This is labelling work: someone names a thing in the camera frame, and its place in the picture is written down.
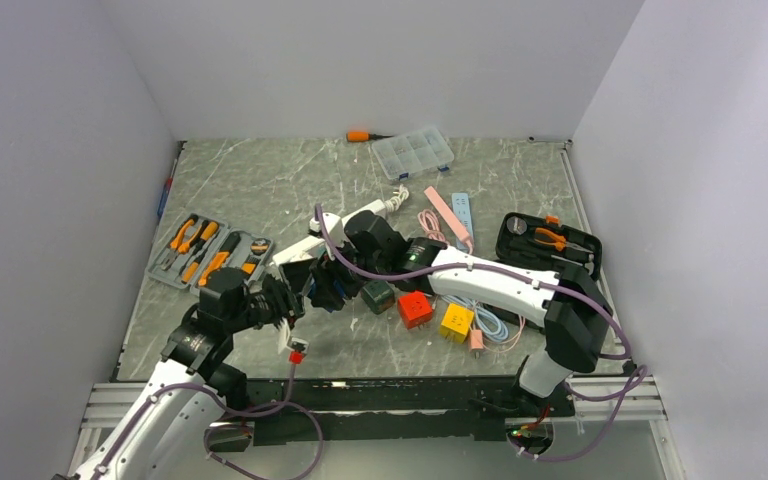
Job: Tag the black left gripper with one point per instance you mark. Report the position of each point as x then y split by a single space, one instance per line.
289 305

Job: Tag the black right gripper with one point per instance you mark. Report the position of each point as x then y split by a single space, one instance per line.
326 293

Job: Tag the green cube socket adapter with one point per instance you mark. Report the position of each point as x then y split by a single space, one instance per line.
378 296

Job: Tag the red cube socket adapter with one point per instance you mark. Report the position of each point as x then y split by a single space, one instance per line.
414 309

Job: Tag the pink power strip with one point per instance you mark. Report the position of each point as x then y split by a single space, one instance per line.
444 211

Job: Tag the light blue power strip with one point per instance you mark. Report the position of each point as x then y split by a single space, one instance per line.
461 209

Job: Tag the yellow cube socket adapter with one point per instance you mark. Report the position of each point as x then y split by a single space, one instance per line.
456 323

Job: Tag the pink cube socket adapter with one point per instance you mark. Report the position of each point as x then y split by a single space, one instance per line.
476 342

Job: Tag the blue cube socket adapter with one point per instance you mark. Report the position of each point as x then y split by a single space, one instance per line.
339 290

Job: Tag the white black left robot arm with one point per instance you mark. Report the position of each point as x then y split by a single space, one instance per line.
192 386

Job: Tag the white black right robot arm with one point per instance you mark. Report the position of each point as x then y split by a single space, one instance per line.
567 304

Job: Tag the clear plastic organizer box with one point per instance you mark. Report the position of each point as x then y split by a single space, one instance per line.
410 154

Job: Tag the grey plastic tool tray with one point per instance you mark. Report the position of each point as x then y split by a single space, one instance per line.
250 256

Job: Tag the orange black screwdriver in tray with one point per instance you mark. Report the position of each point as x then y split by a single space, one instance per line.
198 250

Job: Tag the orange black pliers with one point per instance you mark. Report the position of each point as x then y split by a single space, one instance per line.
183 241

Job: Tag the blue red pen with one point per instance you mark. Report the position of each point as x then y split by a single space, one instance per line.
165 191

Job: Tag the black tool case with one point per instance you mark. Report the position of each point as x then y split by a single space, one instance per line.
545 243

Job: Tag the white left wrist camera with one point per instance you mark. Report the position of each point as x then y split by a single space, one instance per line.
295 347

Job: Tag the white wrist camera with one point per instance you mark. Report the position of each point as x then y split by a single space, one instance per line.
295 347
332 224

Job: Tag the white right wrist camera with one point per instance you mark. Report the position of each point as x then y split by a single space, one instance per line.
332 224

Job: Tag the orange screwdriver at wall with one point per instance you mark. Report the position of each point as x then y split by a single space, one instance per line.
363 137

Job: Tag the black aluminium base frame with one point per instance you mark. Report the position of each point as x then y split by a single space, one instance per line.
478 406

